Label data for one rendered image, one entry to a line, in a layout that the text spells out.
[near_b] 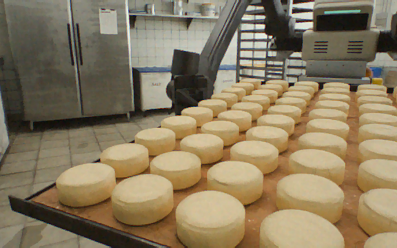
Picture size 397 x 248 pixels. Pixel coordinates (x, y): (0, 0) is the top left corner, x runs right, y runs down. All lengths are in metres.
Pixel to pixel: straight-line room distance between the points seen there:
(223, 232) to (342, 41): 1.20
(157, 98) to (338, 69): 3.63
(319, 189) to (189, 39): 5.29
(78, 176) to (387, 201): 0.25
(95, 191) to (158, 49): 5.06
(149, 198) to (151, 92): 4.41
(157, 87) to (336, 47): 3.59
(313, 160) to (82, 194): 0.21
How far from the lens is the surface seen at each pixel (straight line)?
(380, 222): 0.24
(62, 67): 4.17
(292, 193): 0.24
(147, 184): 0.26
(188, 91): 0.61
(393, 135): 0.41
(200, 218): 0.21
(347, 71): 1.34
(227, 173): 0.27
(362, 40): 1.35
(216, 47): 0.80
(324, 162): 0.30
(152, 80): 4.61
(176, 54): 0.70
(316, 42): 1.36
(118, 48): 4.22
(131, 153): 0.32
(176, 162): 0.29
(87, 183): 0.27
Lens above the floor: 1.10
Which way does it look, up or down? 15 degrees down
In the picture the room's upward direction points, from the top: straight up
